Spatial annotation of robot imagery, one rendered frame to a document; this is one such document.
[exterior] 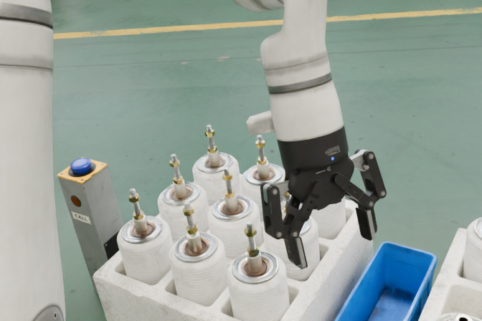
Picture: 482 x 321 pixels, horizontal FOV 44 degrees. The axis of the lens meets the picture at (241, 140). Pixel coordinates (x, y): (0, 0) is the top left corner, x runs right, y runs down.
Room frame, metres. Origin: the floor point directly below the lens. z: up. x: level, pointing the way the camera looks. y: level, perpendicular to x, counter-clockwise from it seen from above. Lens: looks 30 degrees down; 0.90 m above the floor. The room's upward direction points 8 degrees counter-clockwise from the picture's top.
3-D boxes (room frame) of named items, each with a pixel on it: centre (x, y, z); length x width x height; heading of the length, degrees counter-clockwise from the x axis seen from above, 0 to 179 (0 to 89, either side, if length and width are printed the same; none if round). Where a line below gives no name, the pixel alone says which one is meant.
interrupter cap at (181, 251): (0.79, 0.10, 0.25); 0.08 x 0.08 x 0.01
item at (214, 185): (1.05, 0.06, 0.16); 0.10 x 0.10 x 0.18
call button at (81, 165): (0.99, 0.31, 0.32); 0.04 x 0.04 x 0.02
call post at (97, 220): (0.99, 0.31, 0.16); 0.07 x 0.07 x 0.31; 55
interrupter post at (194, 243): (0.79, 0.10, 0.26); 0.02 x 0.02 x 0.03
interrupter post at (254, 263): (0.72, 0.00, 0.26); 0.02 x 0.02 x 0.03
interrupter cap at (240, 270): (0.72, 0.00, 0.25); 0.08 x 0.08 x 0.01
